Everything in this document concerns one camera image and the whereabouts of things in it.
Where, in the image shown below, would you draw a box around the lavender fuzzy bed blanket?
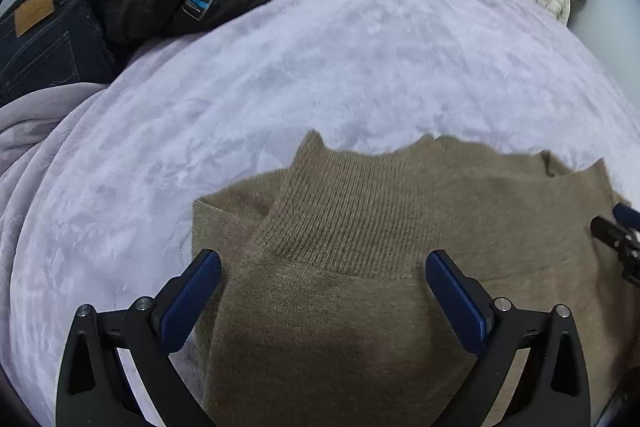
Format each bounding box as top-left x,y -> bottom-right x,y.
1,0 -> 639,426

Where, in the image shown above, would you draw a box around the brown knit sweater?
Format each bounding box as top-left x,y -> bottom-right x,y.
193,132 -> 639,426

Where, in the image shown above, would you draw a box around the dark blue jeans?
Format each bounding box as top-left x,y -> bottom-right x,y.
1,0 -> 117,105

